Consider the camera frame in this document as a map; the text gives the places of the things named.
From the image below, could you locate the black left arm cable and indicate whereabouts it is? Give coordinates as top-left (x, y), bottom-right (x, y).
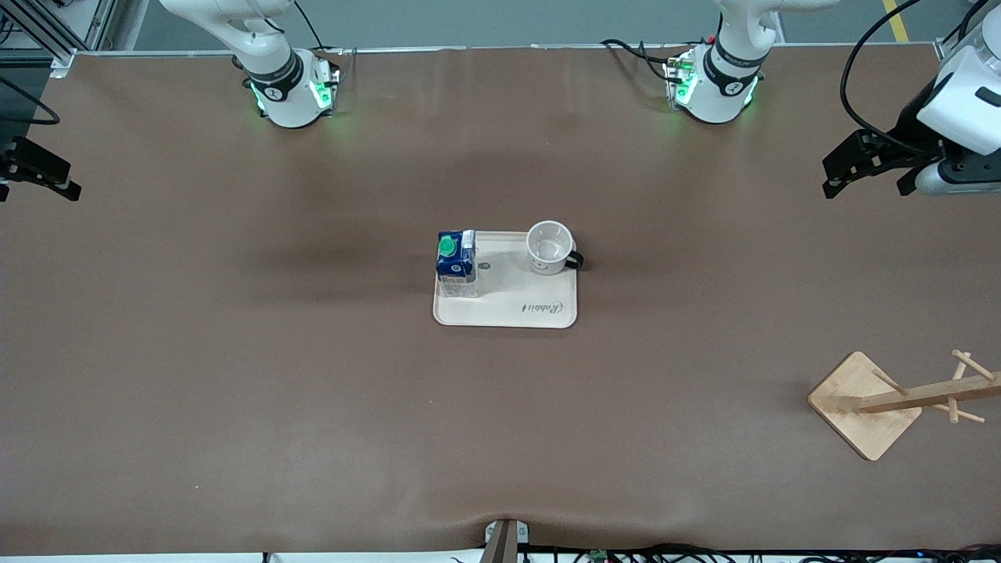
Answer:
top-left (840, 0), bottom-right (1001, 157)

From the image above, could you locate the black left base cable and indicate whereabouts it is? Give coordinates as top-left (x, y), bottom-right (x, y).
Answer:
top-left (601, 38), bottom-right (683, 84)

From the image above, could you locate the wooden cup rack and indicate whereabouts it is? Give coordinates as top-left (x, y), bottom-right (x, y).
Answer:
top-left (807, 349), bottom-right (1001, 462)

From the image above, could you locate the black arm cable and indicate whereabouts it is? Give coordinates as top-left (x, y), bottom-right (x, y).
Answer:
top-left (840, 0), bottom-right (1001, 157)
top-left (0, 77), bottom-right (61, 126)

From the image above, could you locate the cream rectangular tray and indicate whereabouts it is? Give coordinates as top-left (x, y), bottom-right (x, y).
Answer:
top-left (432, 230), bottom-right (579, 329)

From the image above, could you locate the black base cable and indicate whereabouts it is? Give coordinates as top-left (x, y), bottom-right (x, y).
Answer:
top-left (293, 0), bottom-right (357, 59)
top-left (601, 38), bottom-right (683, 84)

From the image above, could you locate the white smiley mug black handle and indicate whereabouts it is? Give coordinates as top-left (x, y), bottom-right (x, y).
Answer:
top-left (526, 221), bottom-right (585, 276)

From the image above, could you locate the blue milk carton green cap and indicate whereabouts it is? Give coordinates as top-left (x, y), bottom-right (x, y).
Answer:
top-left (435, 229), bottom-right (479, 299)

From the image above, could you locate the black right base cable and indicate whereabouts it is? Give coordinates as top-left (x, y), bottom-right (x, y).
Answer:
top-left (293, 0), bottom-right (357, 59)

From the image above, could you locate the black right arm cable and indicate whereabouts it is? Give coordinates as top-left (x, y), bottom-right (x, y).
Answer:
top-left (0, 77), bottom-right (61, 126)

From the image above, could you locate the brown camera post mount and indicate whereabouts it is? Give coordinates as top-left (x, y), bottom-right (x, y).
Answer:
top-left (479, 518), bottom-right (531, 563)

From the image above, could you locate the brown table cover mat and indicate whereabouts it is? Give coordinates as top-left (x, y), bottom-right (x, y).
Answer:
top-left (0, 45), bottom-right (1001, 558)

